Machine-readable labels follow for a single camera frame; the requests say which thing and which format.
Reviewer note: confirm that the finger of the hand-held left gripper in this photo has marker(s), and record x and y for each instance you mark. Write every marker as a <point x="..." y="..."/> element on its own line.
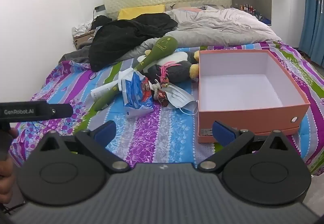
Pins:
<point x="63" y="110"/>

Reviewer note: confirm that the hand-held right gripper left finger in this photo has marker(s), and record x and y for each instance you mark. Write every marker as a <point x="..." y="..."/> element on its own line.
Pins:
<point x="105" y="132"/>

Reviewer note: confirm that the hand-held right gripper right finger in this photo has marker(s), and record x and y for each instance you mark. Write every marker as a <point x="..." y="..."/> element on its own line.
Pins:
<point x="222" y="134"/>

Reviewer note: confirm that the pink cardboard box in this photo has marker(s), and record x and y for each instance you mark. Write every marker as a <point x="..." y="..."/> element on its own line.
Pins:
<point x="240" y="117"/>

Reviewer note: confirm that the blue printed snack packet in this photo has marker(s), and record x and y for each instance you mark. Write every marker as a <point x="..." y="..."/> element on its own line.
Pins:
<point x="136" y="92"/>

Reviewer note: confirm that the white face mask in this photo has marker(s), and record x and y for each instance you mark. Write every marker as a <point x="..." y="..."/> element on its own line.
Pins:
<point x="180" y="98"/>

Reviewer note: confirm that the pink feathered bird toy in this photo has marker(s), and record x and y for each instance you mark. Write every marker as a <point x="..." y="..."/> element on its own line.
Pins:
<point x="165" y="70"/>

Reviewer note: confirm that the person's left hand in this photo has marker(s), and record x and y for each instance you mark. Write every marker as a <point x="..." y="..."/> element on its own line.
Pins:
<point x="6" y="178"/>

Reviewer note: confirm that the white tube bottle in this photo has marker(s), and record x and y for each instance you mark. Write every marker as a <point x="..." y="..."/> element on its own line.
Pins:
<point x="100" y="92"/>

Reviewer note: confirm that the dark grey blanket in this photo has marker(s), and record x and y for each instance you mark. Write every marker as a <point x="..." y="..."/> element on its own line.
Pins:
<point x="73" y="55"/>

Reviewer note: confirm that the floral striped bedsheet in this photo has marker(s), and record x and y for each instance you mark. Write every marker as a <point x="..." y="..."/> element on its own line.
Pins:
<point x="164" y="135"/>

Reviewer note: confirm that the brown cardboard box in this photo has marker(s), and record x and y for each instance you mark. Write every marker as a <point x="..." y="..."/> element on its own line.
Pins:
<point x="82" y="39"/>

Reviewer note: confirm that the grey white penguin plush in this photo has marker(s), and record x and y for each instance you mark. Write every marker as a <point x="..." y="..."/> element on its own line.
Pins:
<point x="177" y="67"/>

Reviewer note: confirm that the white crumpled cloth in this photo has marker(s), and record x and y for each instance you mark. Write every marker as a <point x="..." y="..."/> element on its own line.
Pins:
<point x="82" y="26"/>

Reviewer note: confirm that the black clothing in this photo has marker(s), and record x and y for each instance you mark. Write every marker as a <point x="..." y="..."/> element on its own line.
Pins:
<point x="114" y="39"/>

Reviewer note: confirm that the green plush stick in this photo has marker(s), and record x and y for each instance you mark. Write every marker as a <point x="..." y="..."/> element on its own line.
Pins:
<point x="162" y="48"/>

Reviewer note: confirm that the grey duvet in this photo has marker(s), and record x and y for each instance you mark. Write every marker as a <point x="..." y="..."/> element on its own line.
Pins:
<point x="222" y="26"/>

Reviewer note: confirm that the yellow pillow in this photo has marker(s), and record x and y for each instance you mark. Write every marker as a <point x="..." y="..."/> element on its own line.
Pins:
<point x="139" y="12"/>

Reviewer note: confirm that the row of small bottles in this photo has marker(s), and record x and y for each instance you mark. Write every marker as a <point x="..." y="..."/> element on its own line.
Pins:
<point x="245" y="8"/>

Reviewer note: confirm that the blue curtain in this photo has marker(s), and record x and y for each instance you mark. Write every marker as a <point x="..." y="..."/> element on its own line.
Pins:
<point x="311" y="23"/>

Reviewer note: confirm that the black wall socket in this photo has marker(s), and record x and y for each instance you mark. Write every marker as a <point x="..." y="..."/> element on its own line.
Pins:
<point x="100" y="7"/>

